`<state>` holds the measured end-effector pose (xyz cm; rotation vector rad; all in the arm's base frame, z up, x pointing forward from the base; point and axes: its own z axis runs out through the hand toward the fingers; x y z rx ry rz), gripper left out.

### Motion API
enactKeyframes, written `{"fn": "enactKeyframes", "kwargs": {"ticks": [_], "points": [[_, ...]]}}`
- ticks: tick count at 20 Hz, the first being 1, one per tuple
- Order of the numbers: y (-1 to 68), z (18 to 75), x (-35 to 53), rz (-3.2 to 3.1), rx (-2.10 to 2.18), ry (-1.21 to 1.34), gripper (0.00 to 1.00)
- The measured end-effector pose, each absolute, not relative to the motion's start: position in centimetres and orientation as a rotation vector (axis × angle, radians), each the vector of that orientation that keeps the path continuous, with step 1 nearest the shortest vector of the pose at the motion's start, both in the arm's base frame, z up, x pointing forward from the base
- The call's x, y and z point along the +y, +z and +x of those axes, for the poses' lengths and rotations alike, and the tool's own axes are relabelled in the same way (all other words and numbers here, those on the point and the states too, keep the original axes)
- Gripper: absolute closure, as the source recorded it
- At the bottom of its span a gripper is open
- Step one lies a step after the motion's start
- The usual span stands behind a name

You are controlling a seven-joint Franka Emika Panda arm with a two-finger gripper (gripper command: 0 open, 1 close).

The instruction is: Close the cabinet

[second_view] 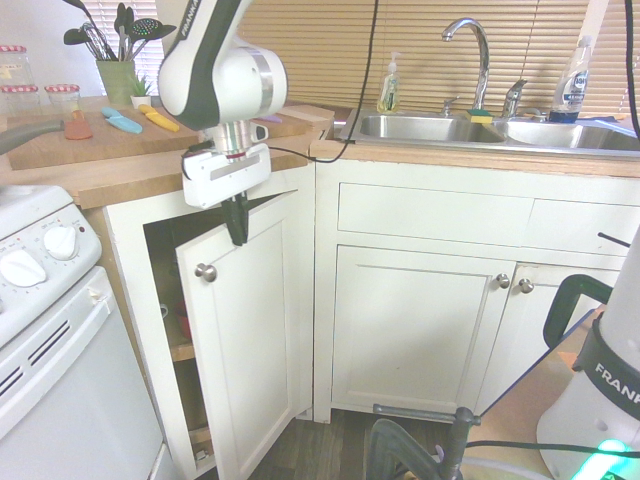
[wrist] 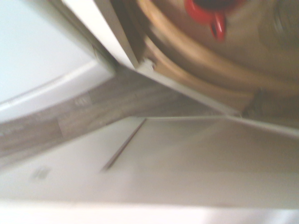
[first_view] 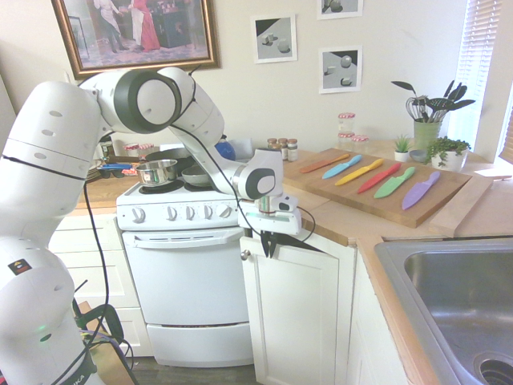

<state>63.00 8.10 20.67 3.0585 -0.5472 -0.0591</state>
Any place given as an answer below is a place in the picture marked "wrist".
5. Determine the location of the white cabinet door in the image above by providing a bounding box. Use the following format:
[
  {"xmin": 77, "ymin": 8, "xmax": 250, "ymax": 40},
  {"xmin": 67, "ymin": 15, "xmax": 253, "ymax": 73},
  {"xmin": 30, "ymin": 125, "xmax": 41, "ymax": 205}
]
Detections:
[{"xmin": 0, "ymin": 115, "xmax": 299, "ymax": 224}]

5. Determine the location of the clear glass jar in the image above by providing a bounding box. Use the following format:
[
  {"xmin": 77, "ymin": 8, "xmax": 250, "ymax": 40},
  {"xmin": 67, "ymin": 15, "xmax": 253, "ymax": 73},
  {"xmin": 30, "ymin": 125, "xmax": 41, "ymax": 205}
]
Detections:
[{"xmin": 258, "ymin": 0, "xmax": 299, "ymax": 51}]

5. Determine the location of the wooden lazy susan shelf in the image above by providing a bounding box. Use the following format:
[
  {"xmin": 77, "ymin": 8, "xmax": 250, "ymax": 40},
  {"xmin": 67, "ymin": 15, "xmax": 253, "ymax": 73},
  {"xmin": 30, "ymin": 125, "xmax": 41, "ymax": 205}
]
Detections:
[
  {"xmin": 142, "ymin": 36, "xmax": 256, "ymax": 107},
  {"xmin": 136, "ymin": 0, "xmax": 299, "ymax": 98}
]

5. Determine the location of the red mug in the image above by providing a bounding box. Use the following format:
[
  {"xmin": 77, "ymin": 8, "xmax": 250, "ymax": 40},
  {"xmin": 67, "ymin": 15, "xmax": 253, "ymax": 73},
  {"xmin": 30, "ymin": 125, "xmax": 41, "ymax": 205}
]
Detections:
[{"xmin": 184, "ymin": 0, "xmax": 246, "ymax": 43}]

